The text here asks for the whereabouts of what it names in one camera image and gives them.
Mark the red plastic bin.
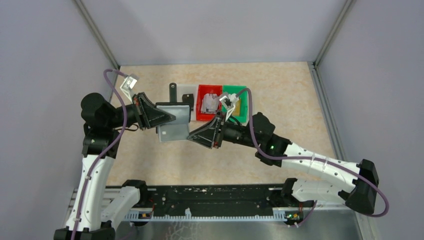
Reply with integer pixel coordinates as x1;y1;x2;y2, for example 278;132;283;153
194;84;223;121

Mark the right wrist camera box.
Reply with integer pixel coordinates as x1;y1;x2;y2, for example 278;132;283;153
219;92;239;121

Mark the black VIP card stack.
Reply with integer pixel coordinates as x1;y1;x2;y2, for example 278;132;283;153
181;93;195;112

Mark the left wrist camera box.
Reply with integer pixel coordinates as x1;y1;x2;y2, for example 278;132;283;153
119;74;139;102

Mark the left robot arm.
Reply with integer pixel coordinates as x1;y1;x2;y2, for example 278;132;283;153
53;92;176;240

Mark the silver VIP card stack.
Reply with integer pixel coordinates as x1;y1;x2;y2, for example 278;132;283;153
200;93;220;115

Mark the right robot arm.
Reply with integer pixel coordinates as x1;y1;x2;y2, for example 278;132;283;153
187;112;380;217

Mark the grey aluminium frame rail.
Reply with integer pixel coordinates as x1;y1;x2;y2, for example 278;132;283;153
308;0;379;240

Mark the gold VIP card stack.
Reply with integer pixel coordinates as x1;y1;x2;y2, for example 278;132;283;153
231;99;242;117

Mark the green plastic bin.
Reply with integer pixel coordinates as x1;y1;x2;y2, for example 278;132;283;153
222;85;249;124

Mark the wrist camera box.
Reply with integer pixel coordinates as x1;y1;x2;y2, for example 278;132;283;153
219;92;239;121
119;74;139;102

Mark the white plastic bin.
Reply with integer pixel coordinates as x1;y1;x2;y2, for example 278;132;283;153
176;83;198;112

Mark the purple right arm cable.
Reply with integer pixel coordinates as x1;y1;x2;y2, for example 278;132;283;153
231;87;390;218

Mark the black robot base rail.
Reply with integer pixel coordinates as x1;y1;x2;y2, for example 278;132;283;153
99;183;316;223

